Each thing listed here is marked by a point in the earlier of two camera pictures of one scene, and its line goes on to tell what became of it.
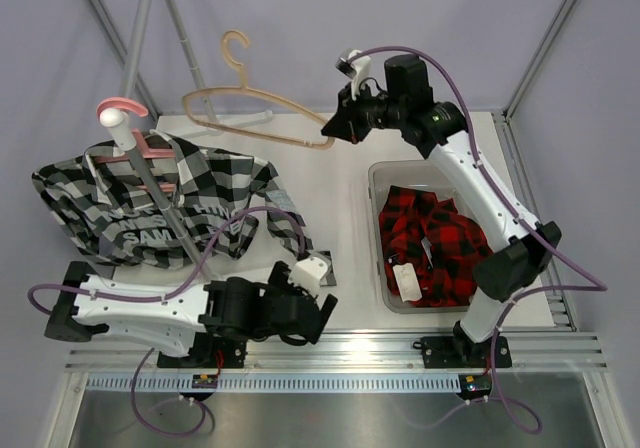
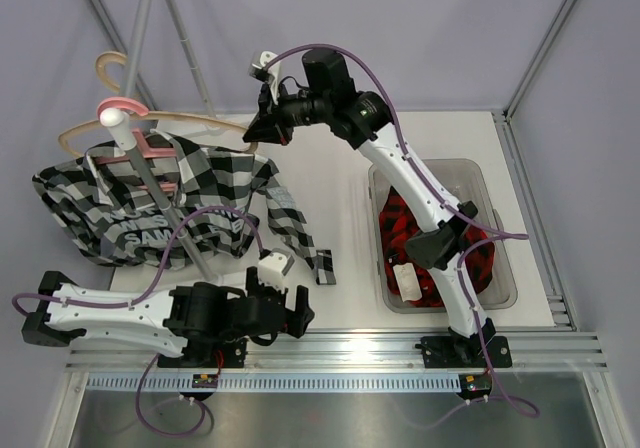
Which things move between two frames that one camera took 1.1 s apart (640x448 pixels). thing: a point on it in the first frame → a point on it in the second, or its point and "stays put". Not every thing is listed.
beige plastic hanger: [245, 88] → [132, 113]
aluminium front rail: [532, 352] stays put
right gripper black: [346, 123] → [267, 129]
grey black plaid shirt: [213, 198] stays put
